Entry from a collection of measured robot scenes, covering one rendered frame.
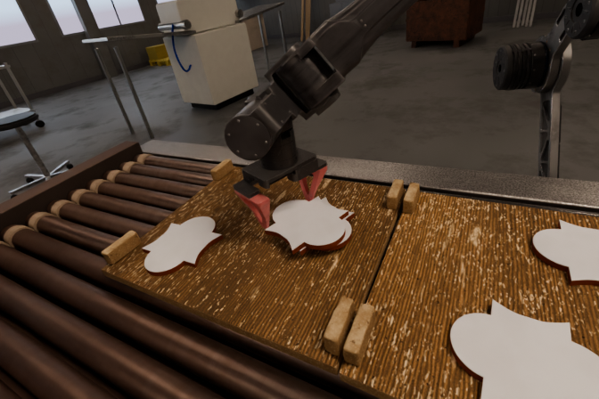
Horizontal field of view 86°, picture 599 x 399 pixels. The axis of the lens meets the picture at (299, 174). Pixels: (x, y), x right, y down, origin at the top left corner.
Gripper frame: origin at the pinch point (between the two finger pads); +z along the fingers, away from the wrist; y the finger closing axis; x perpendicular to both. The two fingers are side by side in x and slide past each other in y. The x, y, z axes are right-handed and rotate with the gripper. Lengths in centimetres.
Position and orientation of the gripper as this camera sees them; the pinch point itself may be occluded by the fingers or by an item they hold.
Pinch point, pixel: (287, 209)
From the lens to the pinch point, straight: 54.1
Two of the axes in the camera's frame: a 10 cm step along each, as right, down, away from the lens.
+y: 7.4, -4.0, 5.4
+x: -6.6, -2.9, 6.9
